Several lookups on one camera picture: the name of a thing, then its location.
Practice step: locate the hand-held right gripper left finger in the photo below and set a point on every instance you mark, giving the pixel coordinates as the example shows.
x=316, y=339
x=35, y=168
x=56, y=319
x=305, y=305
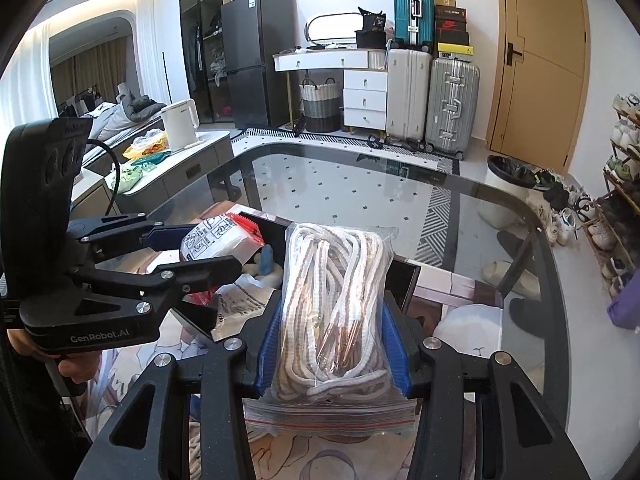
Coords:
x=265, y=355

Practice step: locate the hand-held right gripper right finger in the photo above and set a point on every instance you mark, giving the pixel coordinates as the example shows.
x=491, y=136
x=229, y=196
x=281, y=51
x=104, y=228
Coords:
x=400, y=360

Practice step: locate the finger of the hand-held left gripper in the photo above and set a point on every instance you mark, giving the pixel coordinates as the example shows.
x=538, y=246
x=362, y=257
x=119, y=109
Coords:
x=167, y=236
x=200, y=271

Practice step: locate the red white wipes packet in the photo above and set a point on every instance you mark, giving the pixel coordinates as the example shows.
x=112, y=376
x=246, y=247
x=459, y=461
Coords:
x=215, y=240

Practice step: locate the white face mask packet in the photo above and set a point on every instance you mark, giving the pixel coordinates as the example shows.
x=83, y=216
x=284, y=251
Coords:
x=245, y=296

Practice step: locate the white plush toy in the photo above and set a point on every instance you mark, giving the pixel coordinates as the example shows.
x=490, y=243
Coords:
x=267, y=262

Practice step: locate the black cardboard box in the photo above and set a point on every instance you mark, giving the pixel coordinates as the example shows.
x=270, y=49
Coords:
x=405, y=280

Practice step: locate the clear bag of white laces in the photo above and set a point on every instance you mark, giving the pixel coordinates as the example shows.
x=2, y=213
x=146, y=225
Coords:
x=330, y=300

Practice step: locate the person's left hand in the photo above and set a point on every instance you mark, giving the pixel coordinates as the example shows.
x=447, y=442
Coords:
x=75, y=372

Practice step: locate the pale green plastic bag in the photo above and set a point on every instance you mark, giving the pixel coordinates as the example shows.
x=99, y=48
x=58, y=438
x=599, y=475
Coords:
x=125, y=179

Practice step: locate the green snack bag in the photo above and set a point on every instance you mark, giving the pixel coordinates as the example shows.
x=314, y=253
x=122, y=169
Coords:
x=150, y=159

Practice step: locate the grey side cabinet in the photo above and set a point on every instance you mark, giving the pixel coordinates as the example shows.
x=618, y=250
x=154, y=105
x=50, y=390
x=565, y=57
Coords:
x=200, y=160

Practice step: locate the yellow snack bag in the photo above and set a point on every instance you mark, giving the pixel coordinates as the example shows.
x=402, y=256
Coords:
x=145, y=145

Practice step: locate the printed table mat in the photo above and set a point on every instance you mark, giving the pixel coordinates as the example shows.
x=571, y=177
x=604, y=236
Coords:
x=300, y=455

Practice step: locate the white electric kettle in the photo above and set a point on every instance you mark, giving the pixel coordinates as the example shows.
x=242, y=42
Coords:
x=179, y=125

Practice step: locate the bed with grey bedding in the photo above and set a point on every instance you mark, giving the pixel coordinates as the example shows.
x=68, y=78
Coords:
x=120, y=115

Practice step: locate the beige slipper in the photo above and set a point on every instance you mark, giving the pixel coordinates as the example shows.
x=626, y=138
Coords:
x=510, y=277

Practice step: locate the dark glass wardrobe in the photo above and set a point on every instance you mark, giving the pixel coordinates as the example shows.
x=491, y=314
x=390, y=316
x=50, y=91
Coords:
x=197, y=45

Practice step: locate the black fridge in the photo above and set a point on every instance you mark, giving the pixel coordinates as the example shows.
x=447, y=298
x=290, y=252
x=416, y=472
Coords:
x=255, y=60

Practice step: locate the white trash bin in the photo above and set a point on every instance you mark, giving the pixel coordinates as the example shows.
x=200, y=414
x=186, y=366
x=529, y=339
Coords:
x=505, y=190

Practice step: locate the woven laundry basket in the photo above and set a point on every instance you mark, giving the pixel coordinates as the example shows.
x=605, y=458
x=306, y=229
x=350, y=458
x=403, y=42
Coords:
x=320, y=105

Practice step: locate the group of assorted shoes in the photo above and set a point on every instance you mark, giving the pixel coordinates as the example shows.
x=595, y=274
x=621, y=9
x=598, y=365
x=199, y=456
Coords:
x=565, y=220

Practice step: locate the purple bag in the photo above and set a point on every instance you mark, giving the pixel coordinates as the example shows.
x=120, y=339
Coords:
x=625, y=307

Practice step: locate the white dressing table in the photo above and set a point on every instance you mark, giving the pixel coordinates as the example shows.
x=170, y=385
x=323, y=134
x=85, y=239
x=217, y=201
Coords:
x=365, y=95

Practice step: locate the wooden shoe rack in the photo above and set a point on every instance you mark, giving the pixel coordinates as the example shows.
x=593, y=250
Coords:
x=612, y=210

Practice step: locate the silver suitcase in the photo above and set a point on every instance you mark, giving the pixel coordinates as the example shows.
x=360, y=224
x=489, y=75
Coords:
x=452, y=105

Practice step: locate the white suitcase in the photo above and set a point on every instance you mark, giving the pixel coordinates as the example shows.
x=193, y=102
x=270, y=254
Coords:
x=409, y=95

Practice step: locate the oval mirror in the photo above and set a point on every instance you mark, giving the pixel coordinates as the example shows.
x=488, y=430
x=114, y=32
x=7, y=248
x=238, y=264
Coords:
x=332, y=27

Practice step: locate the black round storage box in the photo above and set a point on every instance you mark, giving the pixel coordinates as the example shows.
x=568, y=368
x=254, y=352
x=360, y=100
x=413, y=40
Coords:
x=370, y=40

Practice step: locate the black paper bag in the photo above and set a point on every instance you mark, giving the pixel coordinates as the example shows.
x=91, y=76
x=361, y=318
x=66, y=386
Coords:
x=372, y=20

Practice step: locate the wooden door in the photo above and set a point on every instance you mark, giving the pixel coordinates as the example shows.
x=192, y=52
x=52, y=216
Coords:
x=540, y=60

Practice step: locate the teal suitcase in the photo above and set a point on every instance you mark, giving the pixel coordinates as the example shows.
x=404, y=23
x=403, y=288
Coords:
x=414, y=10

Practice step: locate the black red logo shoe box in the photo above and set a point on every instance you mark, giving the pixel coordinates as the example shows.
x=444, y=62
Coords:
x=451, y=24

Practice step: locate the brown shoe box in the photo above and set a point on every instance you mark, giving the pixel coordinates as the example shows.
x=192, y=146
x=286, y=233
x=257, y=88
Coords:
x=449, y=2

